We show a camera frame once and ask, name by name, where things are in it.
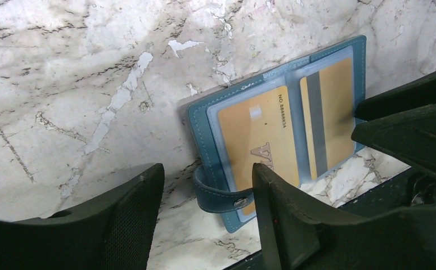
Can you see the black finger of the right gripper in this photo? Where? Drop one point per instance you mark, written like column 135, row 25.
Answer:
column 402, row 123

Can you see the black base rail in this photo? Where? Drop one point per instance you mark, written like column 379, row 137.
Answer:
column 370, row 201

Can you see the blue card holder wallet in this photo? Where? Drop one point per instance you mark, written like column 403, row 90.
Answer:
column 296, row 119

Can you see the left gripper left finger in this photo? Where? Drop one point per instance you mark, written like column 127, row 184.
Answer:
column 111, row 231

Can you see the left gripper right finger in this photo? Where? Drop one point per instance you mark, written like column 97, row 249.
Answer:
column 333, row 238

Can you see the gold credit card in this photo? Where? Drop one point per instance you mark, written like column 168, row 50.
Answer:
column 327, row 98
column 259, row 130

